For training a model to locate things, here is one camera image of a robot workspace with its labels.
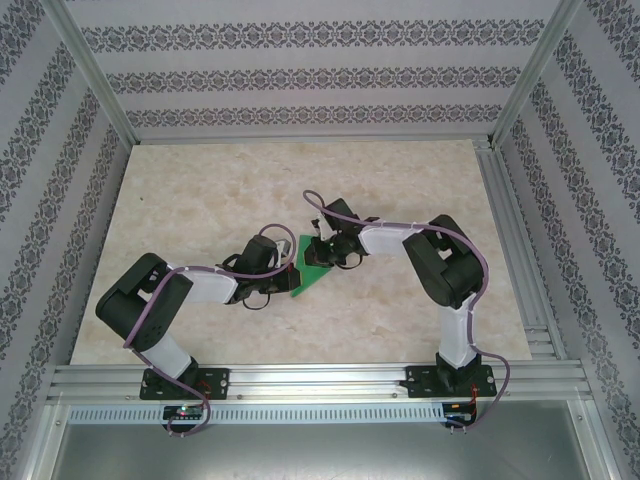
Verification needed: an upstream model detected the green square paper sheet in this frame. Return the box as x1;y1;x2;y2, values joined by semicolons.
289;233;335;300

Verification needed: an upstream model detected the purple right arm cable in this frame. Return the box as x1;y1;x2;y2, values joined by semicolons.
303;188;512;434

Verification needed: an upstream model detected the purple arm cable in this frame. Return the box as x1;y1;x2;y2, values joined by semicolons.
303;188;512;434
122;222;297;439

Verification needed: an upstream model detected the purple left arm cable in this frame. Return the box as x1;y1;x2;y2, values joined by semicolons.
122;222;297;439

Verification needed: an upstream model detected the long aluminium mounting rail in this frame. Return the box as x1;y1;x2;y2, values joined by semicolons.
47;362;594;404

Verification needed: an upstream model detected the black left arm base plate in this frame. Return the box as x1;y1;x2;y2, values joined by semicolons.
139;367;231;401

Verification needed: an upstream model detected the slotted grey cable duct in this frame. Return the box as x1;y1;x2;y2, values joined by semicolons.
67;402;447;426

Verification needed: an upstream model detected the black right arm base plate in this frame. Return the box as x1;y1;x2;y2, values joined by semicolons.
405;364;499;400

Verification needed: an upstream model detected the aluminium side rail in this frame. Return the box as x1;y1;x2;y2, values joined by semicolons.
472;138;571;362

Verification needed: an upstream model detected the aluminium frame post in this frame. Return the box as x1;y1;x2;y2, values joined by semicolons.
44;0;139;147
487;0;586;149

